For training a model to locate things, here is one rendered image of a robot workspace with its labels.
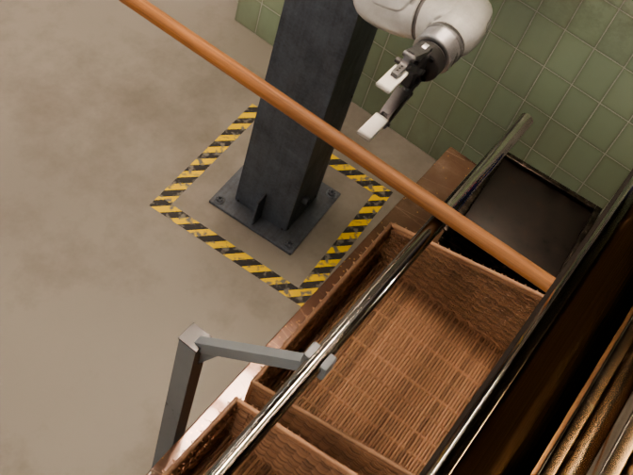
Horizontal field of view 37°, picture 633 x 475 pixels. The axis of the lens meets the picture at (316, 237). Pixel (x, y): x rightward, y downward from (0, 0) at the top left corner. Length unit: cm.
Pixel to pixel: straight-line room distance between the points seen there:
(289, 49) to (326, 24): 16
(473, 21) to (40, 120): 170
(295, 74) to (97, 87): 97
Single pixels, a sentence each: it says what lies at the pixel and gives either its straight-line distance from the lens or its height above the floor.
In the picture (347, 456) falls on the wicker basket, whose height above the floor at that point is 73.
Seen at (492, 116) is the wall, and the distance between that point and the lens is 315.
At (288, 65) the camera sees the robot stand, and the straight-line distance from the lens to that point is 254.
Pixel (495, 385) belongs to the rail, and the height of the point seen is 144.
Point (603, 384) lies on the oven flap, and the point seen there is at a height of 147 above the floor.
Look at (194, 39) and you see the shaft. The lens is 177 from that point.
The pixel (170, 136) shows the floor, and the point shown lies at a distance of 319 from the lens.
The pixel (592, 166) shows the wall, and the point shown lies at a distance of 308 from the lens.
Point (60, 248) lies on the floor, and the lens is 290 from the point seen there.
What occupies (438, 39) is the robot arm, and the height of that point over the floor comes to 124.
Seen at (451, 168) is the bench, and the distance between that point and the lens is 257.
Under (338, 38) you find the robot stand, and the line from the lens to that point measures 240.
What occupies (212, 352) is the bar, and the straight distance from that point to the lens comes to 164.
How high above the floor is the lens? 241
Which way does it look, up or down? 53 degrees down
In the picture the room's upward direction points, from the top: 21 degrees clockwise
